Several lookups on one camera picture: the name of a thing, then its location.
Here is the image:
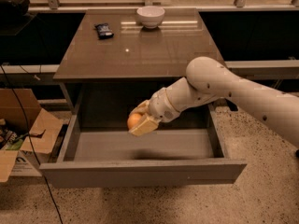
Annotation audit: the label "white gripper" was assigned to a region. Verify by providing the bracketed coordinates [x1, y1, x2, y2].
[129, 88, 180, 136]

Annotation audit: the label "orange fruit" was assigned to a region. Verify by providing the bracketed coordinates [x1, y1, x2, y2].
[127, 113, 142, 129]

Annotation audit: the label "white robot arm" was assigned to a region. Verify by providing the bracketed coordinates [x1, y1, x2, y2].
[127, 57, 299, 147]

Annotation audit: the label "open grey top drawer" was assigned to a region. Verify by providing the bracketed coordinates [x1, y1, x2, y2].
[39, 86, 248, 189]

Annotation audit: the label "grey cabinet with glossy top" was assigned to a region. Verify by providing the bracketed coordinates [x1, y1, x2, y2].
[52, 7, 233, 131]

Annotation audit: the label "dark blue snack packet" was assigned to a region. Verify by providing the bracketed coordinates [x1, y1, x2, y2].
[94, 23, 114, 39]

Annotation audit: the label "white ceramic bowl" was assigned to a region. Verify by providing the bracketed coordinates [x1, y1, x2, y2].
[136, 6, 165, 29]

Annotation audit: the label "brown cardboard box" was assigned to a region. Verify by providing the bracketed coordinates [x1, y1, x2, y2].
[0, 89, 64, 183]

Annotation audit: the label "packets inside cardboard box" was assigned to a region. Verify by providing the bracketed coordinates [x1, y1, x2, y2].
[0, 119, 27, 150]

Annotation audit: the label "black object on ledge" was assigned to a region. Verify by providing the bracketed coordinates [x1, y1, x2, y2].
[0, 0, 35, 36]

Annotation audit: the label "black floor cable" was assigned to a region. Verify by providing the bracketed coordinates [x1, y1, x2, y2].
[0, 63, 63, 224]

